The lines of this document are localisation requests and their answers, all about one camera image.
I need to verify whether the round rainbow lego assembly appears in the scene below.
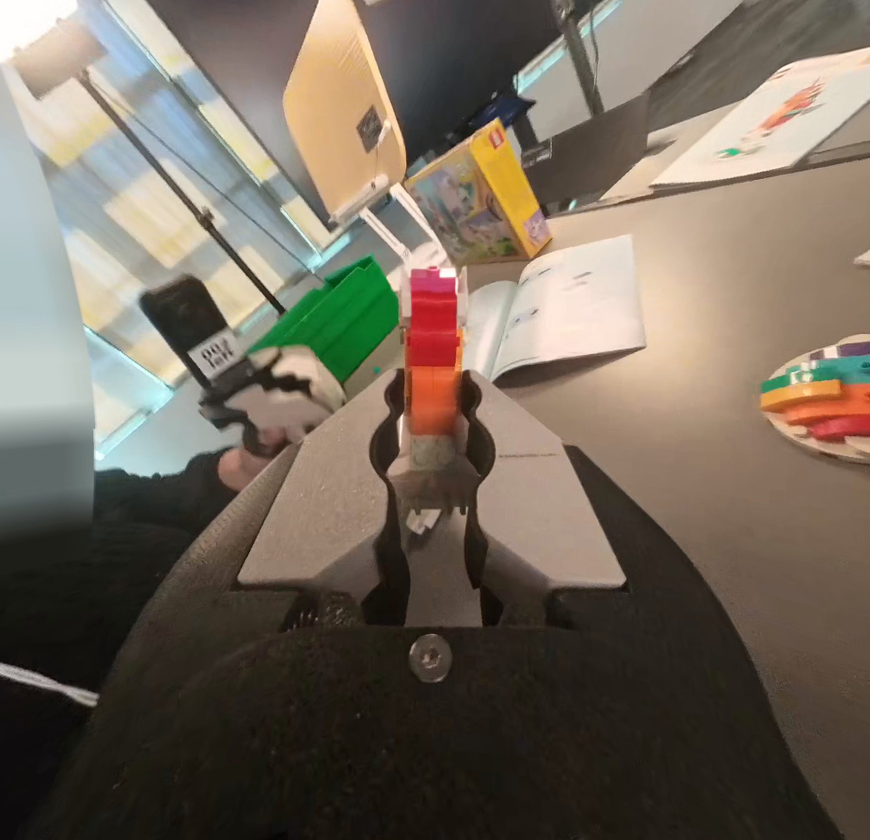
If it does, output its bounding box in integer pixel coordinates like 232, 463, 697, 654
759, 336, 870, 462

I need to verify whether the person's left hand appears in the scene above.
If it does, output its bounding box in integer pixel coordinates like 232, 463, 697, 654
217, 441, 301, 494

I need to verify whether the black laptop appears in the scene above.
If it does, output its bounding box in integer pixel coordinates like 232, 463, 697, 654
522, 91, 653, 209

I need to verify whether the open light blue instruction booklet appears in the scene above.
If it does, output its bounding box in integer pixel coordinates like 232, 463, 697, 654
464, 235, 647, 382

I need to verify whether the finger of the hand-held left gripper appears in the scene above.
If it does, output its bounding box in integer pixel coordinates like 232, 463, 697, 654
230, 377, 335, 444
246, 345, 348, 407

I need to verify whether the white sweater drawstring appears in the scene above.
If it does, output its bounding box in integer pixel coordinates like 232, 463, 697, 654
0, 662, 100, 709

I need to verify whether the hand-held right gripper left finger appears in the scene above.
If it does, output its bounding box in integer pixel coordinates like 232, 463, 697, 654
237, 368, 412, 627

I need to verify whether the black light stand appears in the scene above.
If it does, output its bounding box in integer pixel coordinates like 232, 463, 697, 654
10, 21, 288, 316

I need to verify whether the person's black sweater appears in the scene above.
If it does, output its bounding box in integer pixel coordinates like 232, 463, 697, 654
0, 517, 225, 840

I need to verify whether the yellow lego set box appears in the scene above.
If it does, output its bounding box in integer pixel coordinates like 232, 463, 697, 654
404, 118, 553, 265

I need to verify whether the white lego unicorn model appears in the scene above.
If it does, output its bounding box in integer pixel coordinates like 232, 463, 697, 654
396, 266, 474, 535

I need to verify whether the green plastic bin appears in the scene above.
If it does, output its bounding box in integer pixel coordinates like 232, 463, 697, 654
248, 256, 401, 386

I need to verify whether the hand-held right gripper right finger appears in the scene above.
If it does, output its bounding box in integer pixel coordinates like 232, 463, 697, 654
464, 370, 628, 628

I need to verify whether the instruction booklet orange animal cover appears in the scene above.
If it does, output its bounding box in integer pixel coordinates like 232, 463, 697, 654
649, 48, 870, 190

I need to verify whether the beige wooden chair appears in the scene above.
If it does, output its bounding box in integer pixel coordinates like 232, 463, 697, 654
283, 0, 463, 270

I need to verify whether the person's left forearm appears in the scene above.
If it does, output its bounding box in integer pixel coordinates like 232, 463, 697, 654
94, 448, 233, 536

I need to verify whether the metal monitor stand pole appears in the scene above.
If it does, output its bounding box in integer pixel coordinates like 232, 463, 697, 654
540, 0, 606, 115

